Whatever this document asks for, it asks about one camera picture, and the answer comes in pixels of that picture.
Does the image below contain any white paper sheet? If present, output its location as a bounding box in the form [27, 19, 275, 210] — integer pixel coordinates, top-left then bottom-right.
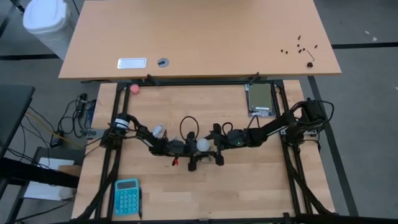
[24, 157, 76, 201]

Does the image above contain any white lightbulb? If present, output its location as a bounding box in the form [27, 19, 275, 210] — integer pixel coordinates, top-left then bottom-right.
[196, 138, 211, 152]

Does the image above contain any black side desk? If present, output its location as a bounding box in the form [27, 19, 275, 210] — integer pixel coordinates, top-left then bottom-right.
[0, 84, 36, 159]

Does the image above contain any light wooden desk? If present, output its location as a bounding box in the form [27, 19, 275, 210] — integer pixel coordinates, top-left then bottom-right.
[58, 0, 342, 82]

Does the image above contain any small black device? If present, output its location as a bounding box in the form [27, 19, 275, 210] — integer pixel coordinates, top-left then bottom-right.
[50, 132, 63, 148]

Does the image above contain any white power cord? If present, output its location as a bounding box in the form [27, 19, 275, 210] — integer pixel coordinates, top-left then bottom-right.
[151, 123, 180, 141]

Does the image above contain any black metal beam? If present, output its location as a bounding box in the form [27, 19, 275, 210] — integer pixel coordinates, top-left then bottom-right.
[0, 157, 81, 189]

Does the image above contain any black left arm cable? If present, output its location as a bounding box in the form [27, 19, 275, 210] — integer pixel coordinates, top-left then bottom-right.
[179, 115, 200, 142]

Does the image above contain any teal calculator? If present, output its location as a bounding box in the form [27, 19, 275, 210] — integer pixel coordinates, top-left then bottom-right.
[114, 178, 141, 217]

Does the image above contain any silver metal plate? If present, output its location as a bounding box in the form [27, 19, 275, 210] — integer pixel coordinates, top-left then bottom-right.
[117, 57, 148, 70]

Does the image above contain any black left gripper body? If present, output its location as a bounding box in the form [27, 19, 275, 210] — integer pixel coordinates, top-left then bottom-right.
[178, 131, 200, 173]

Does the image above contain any thin yellow wire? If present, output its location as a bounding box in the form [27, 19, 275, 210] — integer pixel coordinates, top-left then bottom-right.
[26, 111, 83, 149]

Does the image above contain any black clamp lever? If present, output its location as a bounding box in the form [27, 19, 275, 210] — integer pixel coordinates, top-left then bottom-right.
[146, 73, 160, 86]
[248, 72, 261, 86]

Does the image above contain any hard drive in antistatic bag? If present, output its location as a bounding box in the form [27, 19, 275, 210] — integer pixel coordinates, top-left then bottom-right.
[248, 82, 277, 118]

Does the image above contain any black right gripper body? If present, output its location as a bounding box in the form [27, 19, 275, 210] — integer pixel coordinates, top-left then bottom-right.
[212, 123, 231, 167]

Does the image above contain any white trash bin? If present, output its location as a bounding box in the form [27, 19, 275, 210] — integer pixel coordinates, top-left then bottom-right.
[22, 0, 75, 62]

